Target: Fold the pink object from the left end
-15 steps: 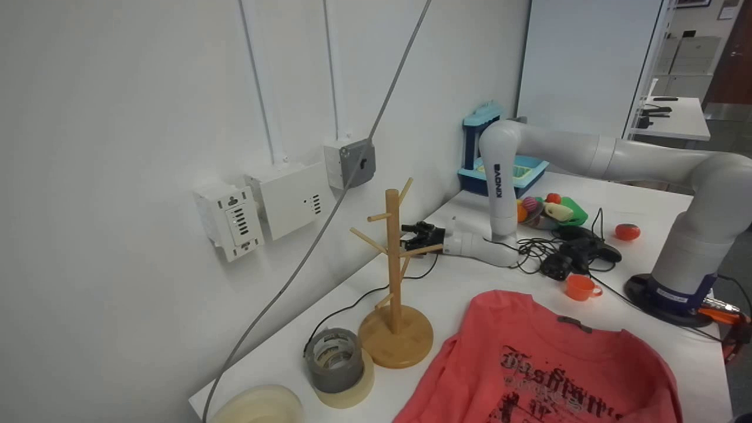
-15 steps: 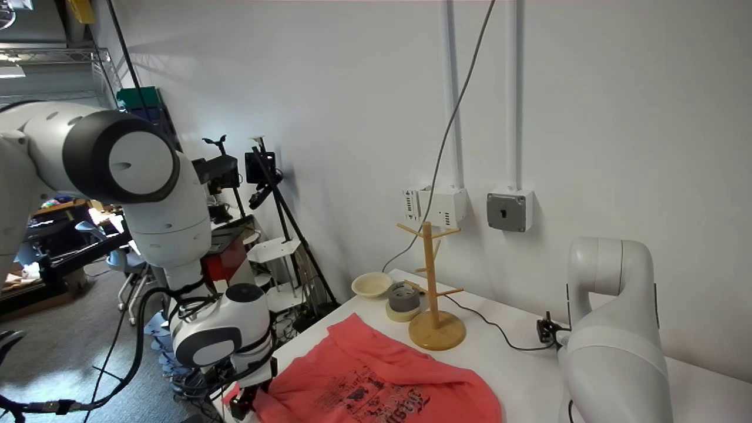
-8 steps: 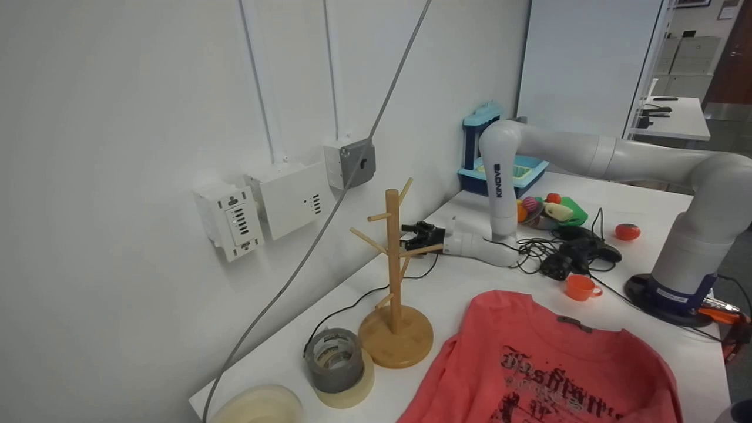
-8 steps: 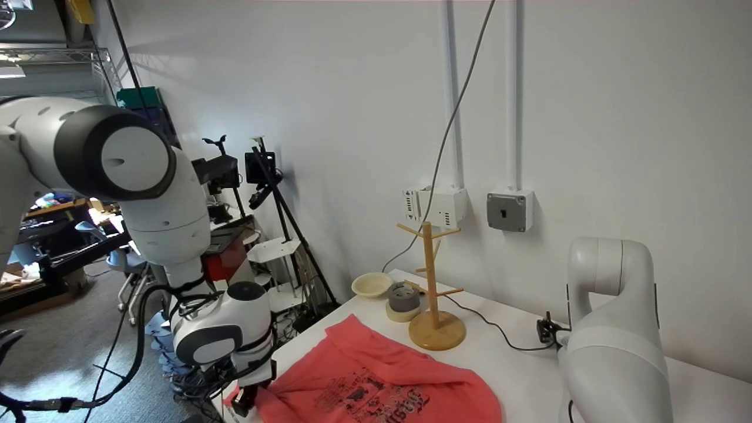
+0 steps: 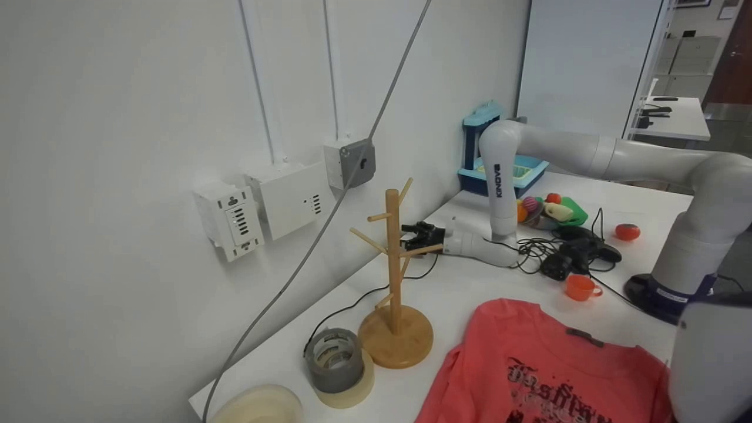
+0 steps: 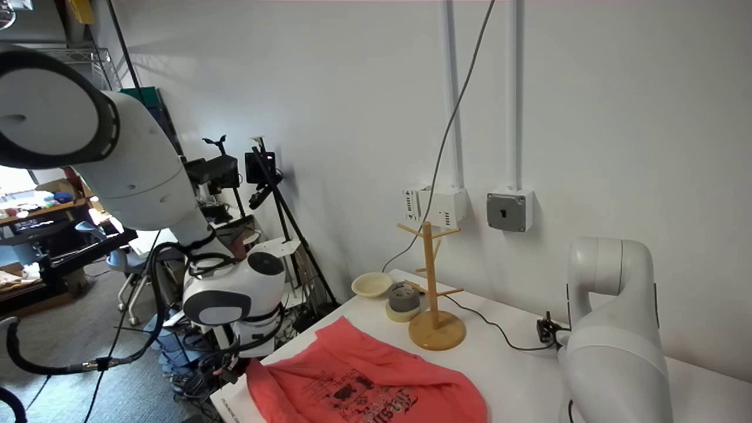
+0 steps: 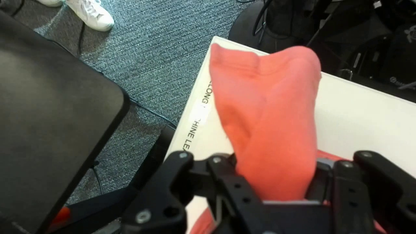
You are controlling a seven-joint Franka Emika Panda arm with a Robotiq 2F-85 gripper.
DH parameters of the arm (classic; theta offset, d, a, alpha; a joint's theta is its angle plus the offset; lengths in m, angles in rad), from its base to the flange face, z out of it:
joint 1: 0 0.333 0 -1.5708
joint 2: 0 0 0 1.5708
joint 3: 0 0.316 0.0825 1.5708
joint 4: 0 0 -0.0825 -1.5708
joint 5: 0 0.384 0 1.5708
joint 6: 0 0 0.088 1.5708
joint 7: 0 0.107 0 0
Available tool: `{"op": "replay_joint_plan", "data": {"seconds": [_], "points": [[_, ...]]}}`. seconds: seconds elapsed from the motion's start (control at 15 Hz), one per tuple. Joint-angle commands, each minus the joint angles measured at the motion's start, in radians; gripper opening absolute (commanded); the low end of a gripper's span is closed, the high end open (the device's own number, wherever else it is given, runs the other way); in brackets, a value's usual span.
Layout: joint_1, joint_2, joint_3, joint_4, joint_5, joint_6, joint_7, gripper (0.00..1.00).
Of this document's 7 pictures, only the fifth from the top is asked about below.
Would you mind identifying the black game controller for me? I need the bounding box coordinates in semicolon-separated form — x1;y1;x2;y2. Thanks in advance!
551;222;625;273

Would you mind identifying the yellow toy fruit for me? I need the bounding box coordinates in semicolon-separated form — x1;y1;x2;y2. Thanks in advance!
543;202;575;222

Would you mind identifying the red toy tomato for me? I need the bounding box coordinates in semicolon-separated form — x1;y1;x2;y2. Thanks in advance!
611;220;645;245

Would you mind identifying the white wall conduit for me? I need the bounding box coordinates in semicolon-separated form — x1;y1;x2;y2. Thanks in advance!
320;0;344;140
235;0;278;165

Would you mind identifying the white wall socket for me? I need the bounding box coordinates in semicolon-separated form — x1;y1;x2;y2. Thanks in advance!
190;175;265;265

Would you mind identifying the white wall box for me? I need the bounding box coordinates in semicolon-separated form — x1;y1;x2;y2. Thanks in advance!
246;159;329;242

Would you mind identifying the thin black camera cable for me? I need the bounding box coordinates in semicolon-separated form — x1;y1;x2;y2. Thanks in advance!
303;251;442;361

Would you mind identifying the white background desk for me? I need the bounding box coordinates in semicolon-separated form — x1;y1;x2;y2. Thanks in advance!
625;92;716;145

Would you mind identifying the black camera on stand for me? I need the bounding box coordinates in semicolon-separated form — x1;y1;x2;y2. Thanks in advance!
398;220;449;254

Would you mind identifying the coral pink printed t-shirt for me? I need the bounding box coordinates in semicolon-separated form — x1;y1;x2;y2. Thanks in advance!
414;296;679;423

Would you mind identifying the wooden mug tree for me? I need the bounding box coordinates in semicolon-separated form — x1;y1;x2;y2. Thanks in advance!
349;175;435;370

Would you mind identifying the gray junction box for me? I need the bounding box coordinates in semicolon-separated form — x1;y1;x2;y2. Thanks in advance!
323;134;378;192

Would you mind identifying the cream shallow bowl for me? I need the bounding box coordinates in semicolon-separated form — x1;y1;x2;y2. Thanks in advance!
209;382;307;423

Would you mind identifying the long gray cable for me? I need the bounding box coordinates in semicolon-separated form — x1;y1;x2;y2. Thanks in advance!
199;0;435;423

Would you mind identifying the brown wooden door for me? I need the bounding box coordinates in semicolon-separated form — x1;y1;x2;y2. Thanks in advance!
704;0;752;108

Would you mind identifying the purple toy fruit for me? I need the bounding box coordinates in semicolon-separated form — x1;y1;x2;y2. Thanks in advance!
520;195;545;220

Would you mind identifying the small black power adapter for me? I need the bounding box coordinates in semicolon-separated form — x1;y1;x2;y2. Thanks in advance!
539;254;575;281

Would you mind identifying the green toy bowl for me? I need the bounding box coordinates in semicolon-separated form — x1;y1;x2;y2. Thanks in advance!
539;195;591;229

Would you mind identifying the cream masking tape roll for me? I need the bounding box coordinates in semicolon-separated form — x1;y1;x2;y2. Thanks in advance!
316;354;377;410

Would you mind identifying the small orange cup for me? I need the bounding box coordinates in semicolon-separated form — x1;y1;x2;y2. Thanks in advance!
563;273;606;302

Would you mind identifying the black item on desk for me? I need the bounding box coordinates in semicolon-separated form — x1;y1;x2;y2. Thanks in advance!
636;102;674;131

